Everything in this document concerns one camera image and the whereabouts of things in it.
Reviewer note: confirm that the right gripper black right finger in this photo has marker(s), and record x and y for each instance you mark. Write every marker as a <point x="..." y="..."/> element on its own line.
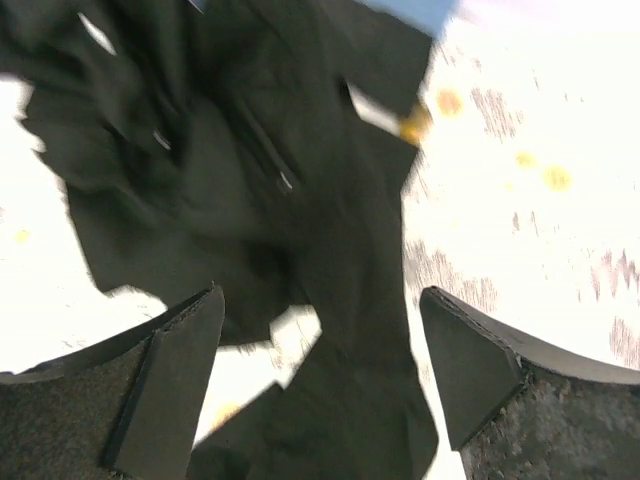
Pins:
<point x="518" y="407"/>

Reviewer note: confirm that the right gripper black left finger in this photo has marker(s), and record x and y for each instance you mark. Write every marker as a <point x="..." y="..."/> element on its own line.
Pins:
<point x="125" y="408"/>

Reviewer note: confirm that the black shirt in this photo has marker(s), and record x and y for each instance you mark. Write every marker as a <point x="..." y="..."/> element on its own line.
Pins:
<point x="215" y="143"/>

